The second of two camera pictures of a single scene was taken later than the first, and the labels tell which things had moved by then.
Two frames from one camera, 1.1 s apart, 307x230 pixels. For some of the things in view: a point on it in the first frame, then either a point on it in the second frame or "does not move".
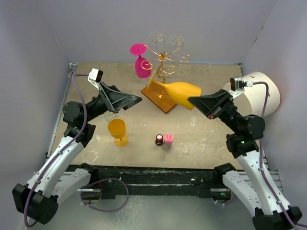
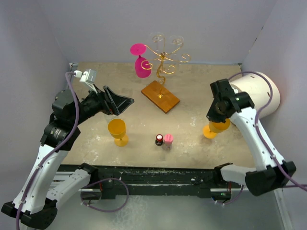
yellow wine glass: x=117 y=128 does not move
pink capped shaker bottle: x=168 y=139 does not move
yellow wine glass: x=178 y=92 to x=210 y=131
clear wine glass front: x=109 y=115 does not move
